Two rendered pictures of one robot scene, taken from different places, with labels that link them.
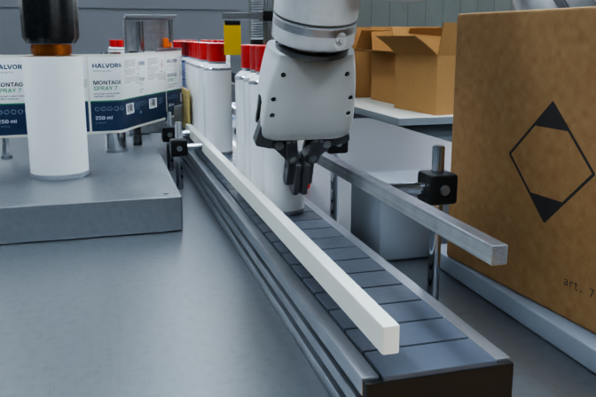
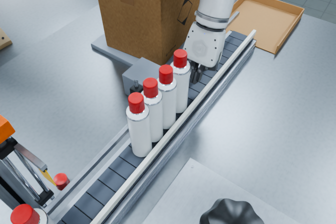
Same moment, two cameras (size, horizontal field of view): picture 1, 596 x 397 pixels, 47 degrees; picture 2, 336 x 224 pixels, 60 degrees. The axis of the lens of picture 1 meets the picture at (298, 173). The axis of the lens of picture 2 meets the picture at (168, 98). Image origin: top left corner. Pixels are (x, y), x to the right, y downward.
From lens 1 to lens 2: 1.34 m
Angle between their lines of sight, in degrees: 105
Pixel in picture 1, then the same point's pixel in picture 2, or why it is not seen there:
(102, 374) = (281, 93)
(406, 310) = (227, 45)
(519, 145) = (179, 15)
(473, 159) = (168, 32)
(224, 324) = (241, 91)
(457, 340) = (231, 36)
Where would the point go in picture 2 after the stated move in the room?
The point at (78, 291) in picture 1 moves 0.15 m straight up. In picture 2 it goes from (265, 138) to (280, 105)
